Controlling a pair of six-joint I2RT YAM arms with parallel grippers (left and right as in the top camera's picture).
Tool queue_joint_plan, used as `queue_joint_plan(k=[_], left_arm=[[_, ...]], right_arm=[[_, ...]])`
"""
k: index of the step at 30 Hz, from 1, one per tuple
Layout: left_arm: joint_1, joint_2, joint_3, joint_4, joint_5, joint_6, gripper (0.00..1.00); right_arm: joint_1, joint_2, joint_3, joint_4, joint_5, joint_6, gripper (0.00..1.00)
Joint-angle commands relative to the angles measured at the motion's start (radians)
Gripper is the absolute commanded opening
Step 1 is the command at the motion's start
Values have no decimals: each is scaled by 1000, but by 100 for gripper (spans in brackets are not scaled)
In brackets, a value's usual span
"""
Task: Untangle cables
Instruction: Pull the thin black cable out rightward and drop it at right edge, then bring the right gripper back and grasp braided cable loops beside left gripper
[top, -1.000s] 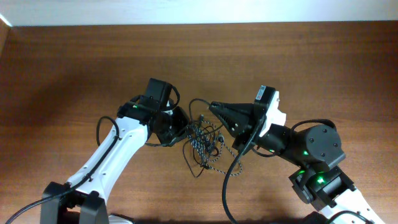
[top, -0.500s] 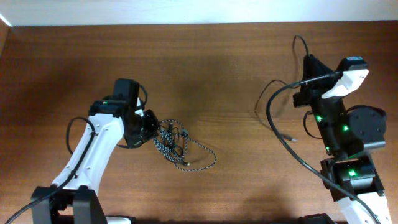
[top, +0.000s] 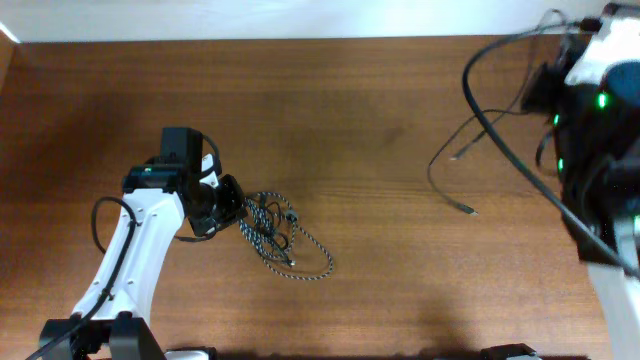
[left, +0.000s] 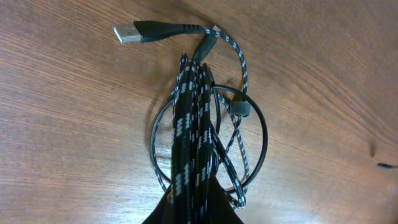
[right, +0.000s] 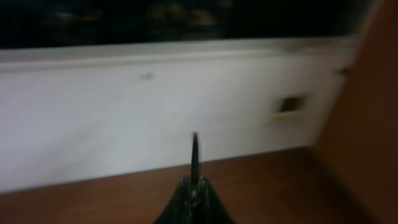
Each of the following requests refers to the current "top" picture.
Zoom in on black white braided cable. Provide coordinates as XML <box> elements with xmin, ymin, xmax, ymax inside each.
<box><xmin>237</xmin><ymin>191</ymin><xmax>335</xmax><ymax>281</ymax></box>

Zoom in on thin black USB cable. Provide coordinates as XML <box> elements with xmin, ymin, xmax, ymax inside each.
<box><xmin>426</xmin><ymin>29</ymin><xmax>566</xmax><ymax>217</ymax></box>

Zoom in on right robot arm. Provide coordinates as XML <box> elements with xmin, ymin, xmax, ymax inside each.
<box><xmin>521</xmin><ymin>1</ymin><xmax>639</xmax><ymax>359</ymax></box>

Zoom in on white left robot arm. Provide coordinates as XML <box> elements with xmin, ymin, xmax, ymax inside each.
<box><xmin>32</xmin><ymin>127</ymin><xmax>247</xmax><ymax>359</ymax></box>

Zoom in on black right camera cable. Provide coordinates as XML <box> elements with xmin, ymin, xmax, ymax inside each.
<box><xmin>460</xmin><ymin>17</ymin><xmax>640</xmax><ymax>281</ymax></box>

